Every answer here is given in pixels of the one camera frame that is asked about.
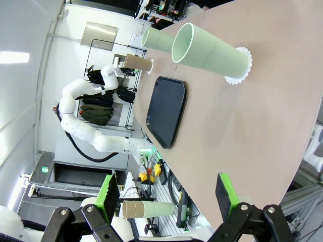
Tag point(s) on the brown plastic cup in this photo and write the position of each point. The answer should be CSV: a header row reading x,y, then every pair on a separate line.
x,y
138,63
139,209
127,209

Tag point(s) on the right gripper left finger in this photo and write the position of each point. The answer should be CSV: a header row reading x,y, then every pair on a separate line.
x,y
103,199

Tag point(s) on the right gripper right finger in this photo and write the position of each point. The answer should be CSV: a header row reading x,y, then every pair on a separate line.
x,y
227,191

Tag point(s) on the white lace paper coaster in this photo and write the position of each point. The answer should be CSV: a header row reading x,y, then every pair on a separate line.
x,y
150,71
248,60

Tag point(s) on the olive hanging jacket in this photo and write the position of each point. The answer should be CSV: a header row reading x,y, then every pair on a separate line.
x,y
97,114

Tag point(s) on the rectangular ceiling light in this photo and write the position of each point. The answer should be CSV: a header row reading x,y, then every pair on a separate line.
x,y
13,57

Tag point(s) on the light green plastic cup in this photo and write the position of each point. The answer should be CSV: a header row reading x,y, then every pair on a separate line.
x,y
217,55
159,209
161,41

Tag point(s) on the aluminium profile frame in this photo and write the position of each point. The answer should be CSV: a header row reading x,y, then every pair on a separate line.
x,y
302,199

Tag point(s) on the grey wall panel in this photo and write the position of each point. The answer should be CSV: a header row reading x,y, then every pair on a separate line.
x,y
99,35

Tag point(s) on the black hanging jackets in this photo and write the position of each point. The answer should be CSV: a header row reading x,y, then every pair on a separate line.
x,y
98,100

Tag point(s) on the small light wall panel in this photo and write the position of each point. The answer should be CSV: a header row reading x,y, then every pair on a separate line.
x,y
136,39

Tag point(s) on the green exit sign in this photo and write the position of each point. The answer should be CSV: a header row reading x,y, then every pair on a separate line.
x,y
44,169

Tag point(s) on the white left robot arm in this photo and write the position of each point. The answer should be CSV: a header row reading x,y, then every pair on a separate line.
x,y
80,131

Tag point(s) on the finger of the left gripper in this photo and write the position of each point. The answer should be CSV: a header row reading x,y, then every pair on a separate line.
x,y
132,72

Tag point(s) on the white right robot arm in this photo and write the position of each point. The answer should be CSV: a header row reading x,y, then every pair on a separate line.
x,y
10,216

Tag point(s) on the black green handheld device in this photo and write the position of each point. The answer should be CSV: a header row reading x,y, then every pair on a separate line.
x,y
185,209

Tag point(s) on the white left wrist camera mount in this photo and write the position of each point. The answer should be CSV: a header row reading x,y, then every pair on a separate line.
x,y
116,61

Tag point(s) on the black metal clothes rack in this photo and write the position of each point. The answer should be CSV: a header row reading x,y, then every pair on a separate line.
x,y
137,83

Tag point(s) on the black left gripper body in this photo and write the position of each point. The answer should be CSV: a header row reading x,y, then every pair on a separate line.
x,y
121,71

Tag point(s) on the black plastic serving tray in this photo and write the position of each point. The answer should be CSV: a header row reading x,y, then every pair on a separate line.
x,y
166,111

